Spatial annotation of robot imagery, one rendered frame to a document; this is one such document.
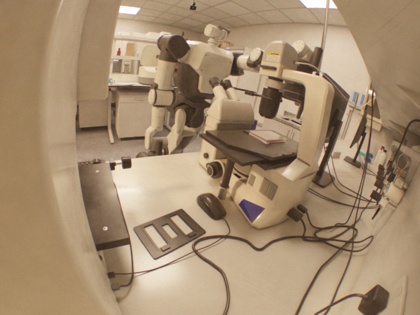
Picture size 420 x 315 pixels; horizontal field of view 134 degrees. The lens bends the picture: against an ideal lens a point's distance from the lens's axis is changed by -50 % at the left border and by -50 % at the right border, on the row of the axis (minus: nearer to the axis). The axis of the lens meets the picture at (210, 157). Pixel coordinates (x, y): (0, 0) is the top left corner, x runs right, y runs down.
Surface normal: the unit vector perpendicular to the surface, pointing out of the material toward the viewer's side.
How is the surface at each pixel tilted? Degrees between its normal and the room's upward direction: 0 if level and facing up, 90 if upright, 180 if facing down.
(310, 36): 90
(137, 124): 90
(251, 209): 49
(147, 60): 104
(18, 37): 74
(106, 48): 87
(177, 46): 98
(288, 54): 83
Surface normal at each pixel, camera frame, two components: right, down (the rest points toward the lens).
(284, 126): -0.82, 0.10
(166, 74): 0.56, 0.56
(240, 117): 0.57, 0.12
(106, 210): 0.18, -0.89
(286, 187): 0.16, 0.44
